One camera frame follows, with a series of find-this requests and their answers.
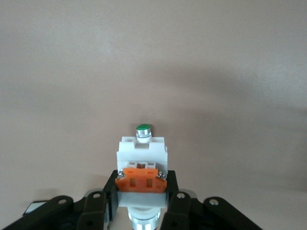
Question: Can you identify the brown table cover mat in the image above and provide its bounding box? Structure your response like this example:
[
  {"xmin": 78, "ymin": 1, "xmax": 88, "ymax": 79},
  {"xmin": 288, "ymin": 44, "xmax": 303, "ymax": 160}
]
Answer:
[{"xmin": 0, "ymin": 0, "xmax": 307, "ymax": 230}]

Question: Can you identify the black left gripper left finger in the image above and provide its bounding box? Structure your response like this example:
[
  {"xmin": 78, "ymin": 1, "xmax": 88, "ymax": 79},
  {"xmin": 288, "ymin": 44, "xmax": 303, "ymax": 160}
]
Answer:
[{"xmin": 2, "ymin": 170, "xmax": 120, "ymax": 230}]

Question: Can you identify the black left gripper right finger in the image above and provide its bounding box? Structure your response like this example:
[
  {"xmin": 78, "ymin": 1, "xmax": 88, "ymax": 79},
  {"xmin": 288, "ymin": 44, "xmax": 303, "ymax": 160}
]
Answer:
[{"xmin": 160, "ymin": 170, "xmax": 261, "ymax": 230}]

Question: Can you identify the white push button switch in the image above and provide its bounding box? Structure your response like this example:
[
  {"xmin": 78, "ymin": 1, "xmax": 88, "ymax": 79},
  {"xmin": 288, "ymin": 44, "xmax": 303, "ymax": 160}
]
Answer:
[{"xmin": 115, "ymin": 136, "xmax": 169, "ymax": 230}]

